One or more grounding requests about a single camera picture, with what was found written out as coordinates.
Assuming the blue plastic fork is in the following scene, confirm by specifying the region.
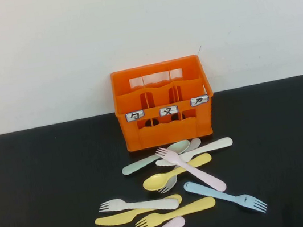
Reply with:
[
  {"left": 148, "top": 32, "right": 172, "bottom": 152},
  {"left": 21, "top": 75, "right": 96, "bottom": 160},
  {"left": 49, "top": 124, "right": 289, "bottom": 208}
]
[{"left": 183, "top": 170, "right": 269, "bottom": 225}]

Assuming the yellow plastic fork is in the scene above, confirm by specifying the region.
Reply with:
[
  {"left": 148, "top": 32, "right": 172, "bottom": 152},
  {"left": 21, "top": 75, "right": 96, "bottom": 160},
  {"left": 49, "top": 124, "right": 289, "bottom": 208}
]
[{"left": 132, "top": 195, "right": 219, "bottom": 227}]

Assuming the orange plastic cutlery holder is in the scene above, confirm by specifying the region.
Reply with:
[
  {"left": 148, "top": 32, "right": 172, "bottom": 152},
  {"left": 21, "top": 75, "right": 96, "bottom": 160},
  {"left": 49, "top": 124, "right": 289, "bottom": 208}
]
[{"left": 108, "top": 52, "right": 220, "bottom": 154}]

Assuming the white fork character label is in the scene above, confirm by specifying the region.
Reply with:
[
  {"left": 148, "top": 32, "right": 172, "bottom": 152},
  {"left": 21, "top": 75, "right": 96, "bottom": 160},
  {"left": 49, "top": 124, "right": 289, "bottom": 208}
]
[{"left": 158, "top": 104, "right": 179, "bottom": 117}]

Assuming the white spoon character label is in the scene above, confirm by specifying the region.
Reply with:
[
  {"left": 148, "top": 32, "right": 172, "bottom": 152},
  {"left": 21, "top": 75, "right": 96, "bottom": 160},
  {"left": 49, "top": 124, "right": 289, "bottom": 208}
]
[{"left": 124, "top": 109, "right": 146, "bottom": 123}]

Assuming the white knife character label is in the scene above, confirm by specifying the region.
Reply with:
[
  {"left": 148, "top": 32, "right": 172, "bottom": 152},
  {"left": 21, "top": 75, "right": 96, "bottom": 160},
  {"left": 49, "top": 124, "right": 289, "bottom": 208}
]
[{"left": 189, "top": 94, "right": 210, "bottom": 108}]

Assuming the green plastic spoon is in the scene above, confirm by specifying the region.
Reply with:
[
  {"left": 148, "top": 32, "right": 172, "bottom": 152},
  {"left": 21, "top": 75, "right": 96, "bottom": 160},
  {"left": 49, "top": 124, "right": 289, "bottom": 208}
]
[{"left": 118, "top": 139, "right": 194, "bottom": 177}]

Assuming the yellow plastic spoon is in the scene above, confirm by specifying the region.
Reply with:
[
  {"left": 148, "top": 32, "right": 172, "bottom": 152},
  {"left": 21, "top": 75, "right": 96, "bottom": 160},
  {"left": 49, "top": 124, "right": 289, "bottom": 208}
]
[{"left": 139, "top": 152, "right": 216, "bottom": 193}]

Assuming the white plastic knife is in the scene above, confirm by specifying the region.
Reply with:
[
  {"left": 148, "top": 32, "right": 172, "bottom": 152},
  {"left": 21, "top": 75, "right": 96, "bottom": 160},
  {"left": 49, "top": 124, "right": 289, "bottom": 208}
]
[{"left": 153, "top": 135, "right": 235, "bottom": 168}]

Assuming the grey plastic fork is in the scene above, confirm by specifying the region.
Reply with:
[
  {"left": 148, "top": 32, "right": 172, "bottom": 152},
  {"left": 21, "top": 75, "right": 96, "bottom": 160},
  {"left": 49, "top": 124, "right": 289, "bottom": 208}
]
[{"left": 150, "top": 137, "right": 209, "bottom": 195}]

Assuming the pink plastic fork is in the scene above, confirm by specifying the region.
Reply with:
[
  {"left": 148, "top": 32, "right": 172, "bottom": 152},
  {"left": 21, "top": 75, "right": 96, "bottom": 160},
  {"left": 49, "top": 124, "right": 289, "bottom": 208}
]
[{"left": 154, "top": 138, "right": 228, "bottom": 201}]

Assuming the white plastic fork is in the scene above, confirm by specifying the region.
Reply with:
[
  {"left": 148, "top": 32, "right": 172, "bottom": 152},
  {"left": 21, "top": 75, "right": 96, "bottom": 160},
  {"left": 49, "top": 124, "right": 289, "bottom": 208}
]
[{"left": 97, "top": 189, "right": 180, "bottom": 221}]

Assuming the yellow plastic knife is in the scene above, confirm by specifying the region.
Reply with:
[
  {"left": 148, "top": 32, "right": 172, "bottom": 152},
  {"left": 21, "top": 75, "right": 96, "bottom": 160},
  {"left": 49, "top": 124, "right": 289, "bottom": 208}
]
[{"left": 92, "top": 193, "right": 185, "bottom": 227}]

